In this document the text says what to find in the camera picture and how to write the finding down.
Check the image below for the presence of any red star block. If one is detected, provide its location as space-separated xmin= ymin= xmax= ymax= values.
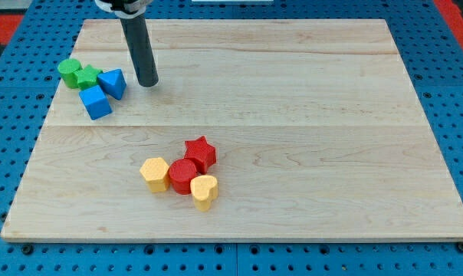
xmin=184 ymin=136 xmax=217 ymax=174

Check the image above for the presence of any blue triangle block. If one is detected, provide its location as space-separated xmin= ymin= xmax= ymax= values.
xmin=97 ymin=68 xmax=126 ymax=100

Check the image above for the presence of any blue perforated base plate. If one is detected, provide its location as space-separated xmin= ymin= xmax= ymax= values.
xmin=0 ymin=0 xmax=463 ymax=275

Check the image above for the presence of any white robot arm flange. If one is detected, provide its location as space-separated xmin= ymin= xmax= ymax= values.
xmin=94 ymin=0 xmax=153 ymax=19

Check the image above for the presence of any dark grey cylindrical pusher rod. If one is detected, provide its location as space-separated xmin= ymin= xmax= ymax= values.
xmin=120 ymin=14 xmax=159 ymax=87

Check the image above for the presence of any red circle block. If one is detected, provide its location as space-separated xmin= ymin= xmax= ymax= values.
xmin=169 ymin=159 xmax=198 ymax=195

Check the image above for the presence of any light wooden board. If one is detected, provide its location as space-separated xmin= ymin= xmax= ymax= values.
xmin=1 ymin=19 xmax=463 ymax=243

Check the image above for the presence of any blue cube block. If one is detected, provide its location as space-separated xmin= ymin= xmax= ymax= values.
xmin=79 ymin=85 xmax=112 ymax=120

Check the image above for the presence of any green circle block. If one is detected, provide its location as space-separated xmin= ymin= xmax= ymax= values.
xmin=57 ymin=58 xmax=82 ymax=89

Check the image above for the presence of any yellow hexagon block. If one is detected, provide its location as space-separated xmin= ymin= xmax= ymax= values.
xmin=140 ymin=157 xmax=170 ymax=193

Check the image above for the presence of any yellow heart block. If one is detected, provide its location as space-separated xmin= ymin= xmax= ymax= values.
xmin=190 ymin=175 xmax=218 ymax=212

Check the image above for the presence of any green star block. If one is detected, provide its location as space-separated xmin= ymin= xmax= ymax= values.
xmin=74 ymin=64 xmax=103 ymax=90

